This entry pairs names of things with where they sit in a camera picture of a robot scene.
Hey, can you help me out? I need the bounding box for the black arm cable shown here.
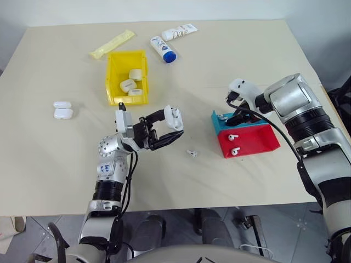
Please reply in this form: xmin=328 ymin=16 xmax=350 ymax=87
xmin=108 ymin=149 xmax=138 ymax=255
xmin=227 ymin=93 xmax=327 ymax=212

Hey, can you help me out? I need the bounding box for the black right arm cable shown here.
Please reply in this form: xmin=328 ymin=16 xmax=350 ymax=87
xmin=227 ymin=93 xmax=327 ymax=212

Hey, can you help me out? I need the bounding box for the white Dove tube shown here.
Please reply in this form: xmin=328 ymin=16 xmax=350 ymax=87
xmin=161 ymin=24 xmax=199 ymax=42

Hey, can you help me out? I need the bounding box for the pale yellow plastic packet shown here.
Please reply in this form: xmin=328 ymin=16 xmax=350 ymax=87
xmin=88 ymin=29 xmax=136 ymax=59

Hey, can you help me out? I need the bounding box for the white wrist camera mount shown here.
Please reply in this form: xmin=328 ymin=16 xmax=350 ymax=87
xmin=228 ymin=78 xmax=261 ymax=110
xmin=114 ymin=101 xmax=137 ymax=144

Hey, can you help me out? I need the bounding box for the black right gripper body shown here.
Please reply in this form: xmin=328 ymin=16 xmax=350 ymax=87
xmin=236 ymin=98 xmax=259 ymax=123

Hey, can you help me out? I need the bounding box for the rusty metal bracket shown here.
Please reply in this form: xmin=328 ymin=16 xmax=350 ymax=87
xmin=235 ymin=214 xmax=269 ymax=254

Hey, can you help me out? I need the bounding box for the yellow plastic bin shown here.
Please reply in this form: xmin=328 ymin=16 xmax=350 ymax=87
xmin=105 ymin=49 xmax=150 ymax=107

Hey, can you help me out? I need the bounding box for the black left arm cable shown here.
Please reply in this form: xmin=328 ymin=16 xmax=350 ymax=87
xmin=108 ymin=149 xmax=138 ymax=255

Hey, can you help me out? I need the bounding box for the white plastic sheet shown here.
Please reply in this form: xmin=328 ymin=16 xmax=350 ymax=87
xmin=0 ymin=215 xmax=17 ymax=239

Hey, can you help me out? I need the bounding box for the red plastic tray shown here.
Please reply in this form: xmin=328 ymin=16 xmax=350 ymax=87
xmin=217 ymin=124 xmax=281 ymax=159

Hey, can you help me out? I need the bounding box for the black bag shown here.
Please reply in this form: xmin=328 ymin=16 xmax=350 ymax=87
xmin=327 ymin=81 xmax=351 ymax=127

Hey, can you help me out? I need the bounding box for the thin white cable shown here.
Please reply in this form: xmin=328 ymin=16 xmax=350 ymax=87
xmin=239 ymin=243 xmax=275 ymax=259

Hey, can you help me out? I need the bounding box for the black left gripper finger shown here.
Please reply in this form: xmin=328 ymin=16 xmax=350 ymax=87
xmin=150 ymin=130 xmax=185 ymax=151
xmin=139 ymin=108 xmax=166 ymax=130

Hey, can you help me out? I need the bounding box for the black curved strap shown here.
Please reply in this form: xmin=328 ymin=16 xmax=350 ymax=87
xmin=29 ymin=221 xmax=70 ymax=263

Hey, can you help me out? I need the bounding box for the blue plastic tray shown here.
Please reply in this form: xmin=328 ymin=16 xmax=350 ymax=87
xmin=210 ymin=109 xmax=271 ymax=135

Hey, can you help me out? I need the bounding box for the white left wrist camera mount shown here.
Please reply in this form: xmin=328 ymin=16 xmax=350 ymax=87
xmin=114 ymin=101 xmax=137 ymax=144

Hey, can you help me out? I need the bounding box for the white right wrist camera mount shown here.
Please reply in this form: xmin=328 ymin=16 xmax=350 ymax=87
xmin=228 ymin=78 xmax=261 ymax=110

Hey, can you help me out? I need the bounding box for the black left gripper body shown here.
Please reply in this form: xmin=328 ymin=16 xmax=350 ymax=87
xmin=131 ymin=117 xmax=159 ymax=151

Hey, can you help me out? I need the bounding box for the white bottle with blue cap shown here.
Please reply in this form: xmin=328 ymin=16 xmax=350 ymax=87
xmin=149 ymin=36 xmax=178 ymax=65

